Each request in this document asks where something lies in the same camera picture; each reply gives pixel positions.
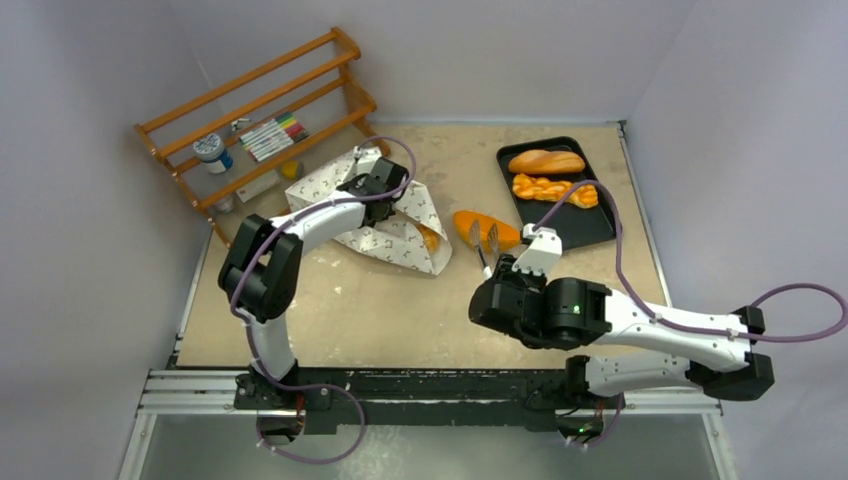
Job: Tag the aluminium frame rail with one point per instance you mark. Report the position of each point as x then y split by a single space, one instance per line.
208 392

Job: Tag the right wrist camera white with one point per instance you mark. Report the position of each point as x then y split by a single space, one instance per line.
544 249

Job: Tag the small white box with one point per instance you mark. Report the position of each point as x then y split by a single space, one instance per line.
258 186

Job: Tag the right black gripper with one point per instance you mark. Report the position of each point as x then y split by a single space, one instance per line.
501 268

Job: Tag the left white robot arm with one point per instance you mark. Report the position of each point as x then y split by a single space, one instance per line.
261 271

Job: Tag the black plastic tray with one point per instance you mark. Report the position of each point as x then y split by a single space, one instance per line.
584 219

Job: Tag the seeded fake bread bun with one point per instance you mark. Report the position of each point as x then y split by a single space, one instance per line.
431 239

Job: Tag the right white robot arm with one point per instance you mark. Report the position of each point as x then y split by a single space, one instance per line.
710 352

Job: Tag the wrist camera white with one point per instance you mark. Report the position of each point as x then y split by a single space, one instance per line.
544 249
365 158

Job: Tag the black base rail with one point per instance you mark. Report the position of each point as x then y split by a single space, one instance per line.
319 400

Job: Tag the braided fake bread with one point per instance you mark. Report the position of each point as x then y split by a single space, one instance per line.
542 189

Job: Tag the blue lid jar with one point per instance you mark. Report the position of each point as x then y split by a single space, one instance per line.
213 154

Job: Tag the long fake bread loaf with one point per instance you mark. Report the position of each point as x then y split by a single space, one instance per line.
542 162

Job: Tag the pack of coloured markers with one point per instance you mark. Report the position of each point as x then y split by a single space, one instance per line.
273 136

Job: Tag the yellow grey eraser block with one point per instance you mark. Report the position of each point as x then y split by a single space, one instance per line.
292 170

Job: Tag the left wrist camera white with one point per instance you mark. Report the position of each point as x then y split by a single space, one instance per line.
365 158

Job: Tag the orange wooden rack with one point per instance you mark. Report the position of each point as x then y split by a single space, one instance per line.
233 150

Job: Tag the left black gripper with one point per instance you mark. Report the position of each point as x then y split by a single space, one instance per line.
358 182

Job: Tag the round fake bread roll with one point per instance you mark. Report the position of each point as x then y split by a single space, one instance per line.
508 236

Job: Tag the patterned white paper bag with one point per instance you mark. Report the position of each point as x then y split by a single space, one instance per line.
395 240

